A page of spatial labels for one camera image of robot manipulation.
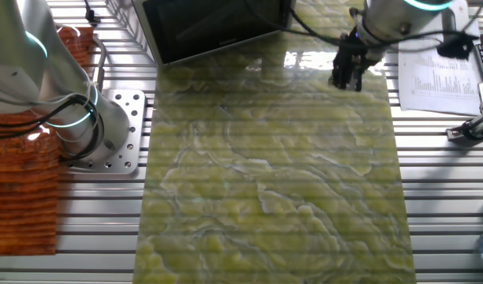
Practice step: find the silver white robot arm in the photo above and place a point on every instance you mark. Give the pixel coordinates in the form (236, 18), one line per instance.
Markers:
(12, 59)

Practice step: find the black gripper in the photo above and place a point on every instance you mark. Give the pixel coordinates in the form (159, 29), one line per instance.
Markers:
(344, 55)

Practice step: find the printed white paper sheet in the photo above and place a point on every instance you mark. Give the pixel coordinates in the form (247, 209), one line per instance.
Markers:
(439, 87)

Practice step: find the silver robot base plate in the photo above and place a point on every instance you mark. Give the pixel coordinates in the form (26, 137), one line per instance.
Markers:
(125, 130)

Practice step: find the green marble pattern mat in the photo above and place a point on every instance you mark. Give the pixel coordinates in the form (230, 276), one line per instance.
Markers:
(265, 177)

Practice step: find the orange wood grain mat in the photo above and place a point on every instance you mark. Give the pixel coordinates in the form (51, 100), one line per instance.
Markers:
(20, 189)

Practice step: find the silver black camera mount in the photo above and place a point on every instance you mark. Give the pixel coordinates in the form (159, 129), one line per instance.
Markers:
(468, 130)

